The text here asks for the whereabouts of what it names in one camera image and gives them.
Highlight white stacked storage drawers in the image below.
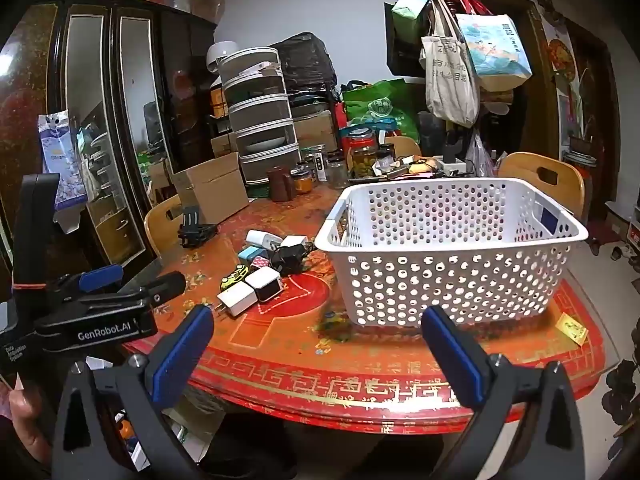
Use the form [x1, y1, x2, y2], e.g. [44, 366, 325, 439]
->
[220, 47, 301, 188]

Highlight blue and white packet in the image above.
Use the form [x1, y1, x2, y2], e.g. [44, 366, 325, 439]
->
[39, 110, 93, 211]

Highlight beige canvas tote bag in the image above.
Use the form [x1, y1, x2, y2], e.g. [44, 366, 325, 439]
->
[420, 0, 481, 128]

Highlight yellow toy car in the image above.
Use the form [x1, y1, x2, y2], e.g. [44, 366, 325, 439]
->
[220, 264, 250, 291]

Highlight empty glass jar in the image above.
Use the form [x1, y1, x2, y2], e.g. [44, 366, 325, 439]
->
[327, 157, 349, 190]

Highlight open cardboard box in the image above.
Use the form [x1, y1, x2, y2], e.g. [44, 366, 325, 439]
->
[172, 152, 250, 225]

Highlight yellow paper card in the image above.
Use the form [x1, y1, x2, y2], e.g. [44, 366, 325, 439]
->
[555, 312, 587, 346]

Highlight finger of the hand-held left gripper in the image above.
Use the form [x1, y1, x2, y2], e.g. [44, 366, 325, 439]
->
[75, 271, 187, 311]
[57, 265, 125, 301]

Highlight white plastic bag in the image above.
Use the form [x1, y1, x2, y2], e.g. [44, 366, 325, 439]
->
[467, 130, 496, 177]

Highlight black plastic-wrapped bundle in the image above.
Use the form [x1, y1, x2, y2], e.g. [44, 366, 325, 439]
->
[272, 32, 338, 96]

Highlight wooden chair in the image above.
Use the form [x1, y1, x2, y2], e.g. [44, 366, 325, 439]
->
[497, 152, 586, 221]
[144, 194, 183, 261]
[382, 136, 422, 158]

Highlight dark wooden wardrobe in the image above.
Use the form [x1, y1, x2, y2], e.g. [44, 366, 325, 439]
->
[0, 0, 218, 281]

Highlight large glass pickle jar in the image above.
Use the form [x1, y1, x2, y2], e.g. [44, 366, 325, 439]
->
[347, 127, 378, 179]

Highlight white and black charger cube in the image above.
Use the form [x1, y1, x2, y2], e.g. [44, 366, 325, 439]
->
[246, 266, 282, 303]

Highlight black power adapter with cable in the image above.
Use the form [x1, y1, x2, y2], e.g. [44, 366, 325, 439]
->
[270, 242, 316, 276]

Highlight green wrapped package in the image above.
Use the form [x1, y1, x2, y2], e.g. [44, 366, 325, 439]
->
[391, 0, 431, 36]

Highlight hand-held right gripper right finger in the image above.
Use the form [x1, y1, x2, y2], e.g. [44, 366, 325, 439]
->
[421, 305, 588, 480]

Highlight person's left hand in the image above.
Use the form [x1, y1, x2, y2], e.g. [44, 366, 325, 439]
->
[0, 385, 56, 480]

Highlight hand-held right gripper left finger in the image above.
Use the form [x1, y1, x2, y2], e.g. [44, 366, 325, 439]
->
[50, 304, 216, 480]

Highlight green shopping bag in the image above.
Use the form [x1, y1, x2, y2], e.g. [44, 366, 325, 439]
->
[341, 79, 421, 143]

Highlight white perforated plastic basket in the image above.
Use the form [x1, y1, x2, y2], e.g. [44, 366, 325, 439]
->
[315, 177, 590, 328]

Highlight brown cardboard box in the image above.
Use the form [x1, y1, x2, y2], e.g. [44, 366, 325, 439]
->
[292, 112, 338, 153]

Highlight blue illustrated tote bag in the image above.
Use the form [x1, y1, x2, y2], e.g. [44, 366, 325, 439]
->
[455, 12, 533, 92]

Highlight black phone stand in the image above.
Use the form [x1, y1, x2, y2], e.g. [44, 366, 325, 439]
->
[177, 206, 220, 248]

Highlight white round container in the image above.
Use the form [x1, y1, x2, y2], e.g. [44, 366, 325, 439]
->
[207, 42, 241, 73]

